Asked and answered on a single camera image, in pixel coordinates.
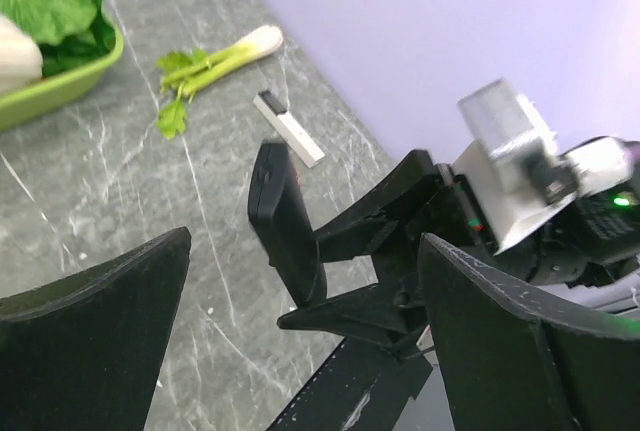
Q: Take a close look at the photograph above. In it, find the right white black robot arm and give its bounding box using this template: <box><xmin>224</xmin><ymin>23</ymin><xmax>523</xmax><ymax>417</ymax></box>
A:
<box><xmin>277</xmin><ymin>150</ymin><xmax>639</xmax><ymax>356</ymax></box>

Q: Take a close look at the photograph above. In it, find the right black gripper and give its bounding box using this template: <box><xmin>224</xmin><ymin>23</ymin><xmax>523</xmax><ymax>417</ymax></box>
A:
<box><xmin>277</xmin><ymin>150</ymin><xmax>497</xmax><ymax>361</ymax></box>

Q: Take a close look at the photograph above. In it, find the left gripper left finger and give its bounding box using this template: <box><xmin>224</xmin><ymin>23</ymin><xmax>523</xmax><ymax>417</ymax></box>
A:
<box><xmin>1</xmin><ymin>227</ymin><xmax>191</xmax><ymax>430</ymax></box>

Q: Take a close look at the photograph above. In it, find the black remote control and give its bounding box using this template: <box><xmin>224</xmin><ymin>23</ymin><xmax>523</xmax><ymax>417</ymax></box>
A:
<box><xmin>247</xmin><ymin>140</ymin><xmax>327</xmax><ymax>308</ymax></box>

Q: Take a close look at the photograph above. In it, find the white remote battery cover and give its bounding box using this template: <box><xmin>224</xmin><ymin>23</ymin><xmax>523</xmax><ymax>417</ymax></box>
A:
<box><xmin>253</xmin><ymin>90</ymin><xmax>325</xmax><ymax>168</ymax></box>

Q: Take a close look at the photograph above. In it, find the green lettuce leaf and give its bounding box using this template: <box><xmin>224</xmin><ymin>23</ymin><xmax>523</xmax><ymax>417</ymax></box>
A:
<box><xmin>1</xmin><ymin>0</ymin><xmax>116</xmax><ymax>77</ymax></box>

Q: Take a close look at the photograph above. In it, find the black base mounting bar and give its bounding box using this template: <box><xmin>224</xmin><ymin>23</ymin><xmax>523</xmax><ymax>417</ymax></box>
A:
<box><xmin>268</xmin><ymin>338</ymin><xmax>432</xmax><ymax>431</ymax></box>

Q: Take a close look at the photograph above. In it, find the celery stalk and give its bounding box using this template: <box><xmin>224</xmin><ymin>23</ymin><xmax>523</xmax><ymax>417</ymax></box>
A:
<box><xmin>156</xmin><ymin>25</ymin><xmax>284</xmax><ymax>140</ymax></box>

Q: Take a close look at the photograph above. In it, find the yellow leaf cabbage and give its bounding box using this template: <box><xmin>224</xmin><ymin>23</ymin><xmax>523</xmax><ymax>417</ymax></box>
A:
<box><xmin>0</xmin><ymin>15</ymin><xmax>43</xmax><ymax>95</ymax></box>

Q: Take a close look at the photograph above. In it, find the green plastic tray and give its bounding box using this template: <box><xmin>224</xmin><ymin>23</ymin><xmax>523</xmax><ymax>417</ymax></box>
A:
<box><xmin>0</xmin><ymin>19</ymin><xmax>124</xmax><ymax>132</ymax></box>

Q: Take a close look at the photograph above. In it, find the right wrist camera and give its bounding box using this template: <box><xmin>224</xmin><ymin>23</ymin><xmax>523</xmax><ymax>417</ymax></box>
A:
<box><xmin>452</xmin><ymin>78</ymin><xmax>631</xmax><ymax>257</ymax></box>

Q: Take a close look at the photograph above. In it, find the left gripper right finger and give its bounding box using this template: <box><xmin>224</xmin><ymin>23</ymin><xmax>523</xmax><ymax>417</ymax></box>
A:
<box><xmin>418</xmin><ymin>234</ymin><xmax>639</xmax><ymax>430</ymax></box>

